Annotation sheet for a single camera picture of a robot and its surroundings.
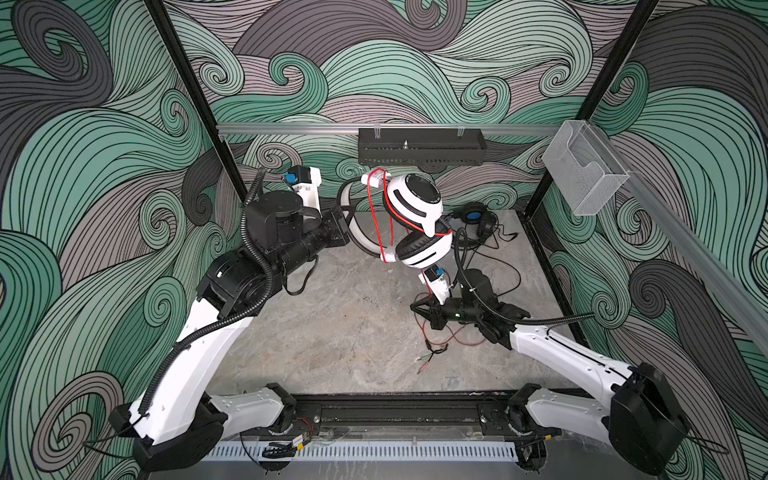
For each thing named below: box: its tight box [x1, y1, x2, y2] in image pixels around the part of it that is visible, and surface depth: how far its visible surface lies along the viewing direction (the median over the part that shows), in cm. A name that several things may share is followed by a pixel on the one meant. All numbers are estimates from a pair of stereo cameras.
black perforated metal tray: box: [358, 128, 487, 167], surface depth 97 cm
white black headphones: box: [338, 169, 453, 269], surface depth 46 cm
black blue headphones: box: [450, 203, 499, 246], surface depth 112 cm
